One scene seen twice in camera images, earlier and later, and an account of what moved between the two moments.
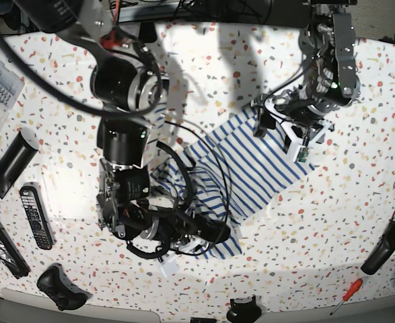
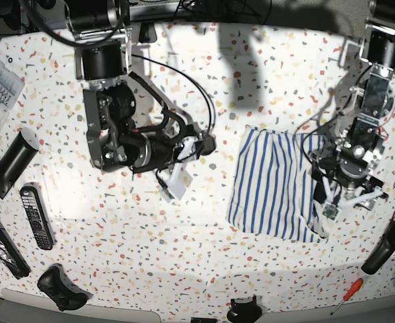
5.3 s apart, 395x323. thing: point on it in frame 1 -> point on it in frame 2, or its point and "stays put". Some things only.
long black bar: [2, 243] stays put
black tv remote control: [37, 217] stays put
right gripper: [300, 124] -> [345, 183]
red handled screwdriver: [349, 293] stays put
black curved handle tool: [392, 234] stays put
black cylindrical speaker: [15, 163] stays put
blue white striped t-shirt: [235, 174] -> [273, 188]
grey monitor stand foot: [147, 32] stays put
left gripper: [171, 233] -> [165, 152]
